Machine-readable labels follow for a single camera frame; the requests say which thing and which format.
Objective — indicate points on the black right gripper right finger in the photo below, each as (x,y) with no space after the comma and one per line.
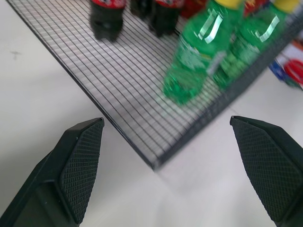
(267,165)

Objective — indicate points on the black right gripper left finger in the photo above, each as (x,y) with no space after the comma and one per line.
(71,175)

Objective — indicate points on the blue red white box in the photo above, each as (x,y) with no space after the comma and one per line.
(290,68)

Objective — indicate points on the green soda bottle yellow cap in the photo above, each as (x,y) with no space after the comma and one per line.
(196,59)
(246,45)

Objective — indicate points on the dark cola bottle red label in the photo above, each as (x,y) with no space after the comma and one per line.
(165,16)
(106,19)

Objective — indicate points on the red snack package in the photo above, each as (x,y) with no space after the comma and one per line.
(193,8)

